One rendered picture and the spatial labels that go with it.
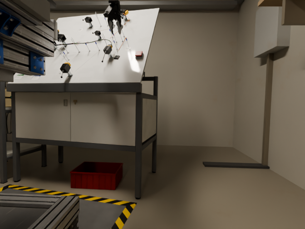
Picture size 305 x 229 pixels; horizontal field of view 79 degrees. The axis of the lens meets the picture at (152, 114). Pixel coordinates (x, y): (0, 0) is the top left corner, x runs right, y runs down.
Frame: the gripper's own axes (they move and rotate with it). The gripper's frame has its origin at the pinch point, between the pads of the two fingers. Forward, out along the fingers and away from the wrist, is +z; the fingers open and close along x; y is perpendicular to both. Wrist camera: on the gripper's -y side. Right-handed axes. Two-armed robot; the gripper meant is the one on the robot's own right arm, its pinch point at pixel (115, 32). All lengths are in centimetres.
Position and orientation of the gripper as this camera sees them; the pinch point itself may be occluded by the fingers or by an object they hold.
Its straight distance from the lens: 150.5
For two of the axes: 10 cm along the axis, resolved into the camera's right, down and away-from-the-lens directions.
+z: 0.2, 8.5, 5.2
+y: 3.6, -4.9, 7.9
